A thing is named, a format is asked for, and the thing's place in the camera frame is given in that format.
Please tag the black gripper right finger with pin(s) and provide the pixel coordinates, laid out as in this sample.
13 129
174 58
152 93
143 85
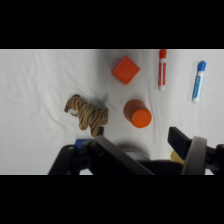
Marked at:
195 156

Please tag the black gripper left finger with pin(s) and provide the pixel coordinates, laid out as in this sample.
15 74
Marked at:
113 156

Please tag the blue marker pen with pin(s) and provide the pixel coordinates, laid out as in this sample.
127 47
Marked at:
198 81

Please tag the red marker pen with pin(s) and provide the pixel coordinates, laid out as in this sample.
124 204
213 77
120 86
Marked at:
162 71

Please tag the small yellow object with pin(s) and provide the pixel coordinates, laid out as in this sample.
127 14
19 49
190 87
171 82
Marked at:
176 157

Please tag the grey bowl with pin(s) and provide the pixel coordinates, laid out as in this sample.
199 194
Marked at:
135 154

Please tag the blue cube block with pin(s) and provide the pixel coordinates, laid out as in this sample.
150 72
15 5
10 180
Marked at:
81 143

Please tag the striped tiger toy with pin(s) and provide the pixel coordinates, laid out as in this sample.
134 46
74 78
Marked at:
90 115

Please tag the orange plastic cup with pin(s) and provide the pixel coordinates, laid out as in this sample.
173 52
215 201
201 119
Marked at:
137 114

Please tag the orange cube block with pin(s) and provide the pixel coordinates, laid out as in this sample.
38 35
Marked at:
126 70

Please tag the white tablecloth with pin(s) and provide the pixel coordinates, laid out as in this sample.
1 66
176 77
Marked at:
36 100

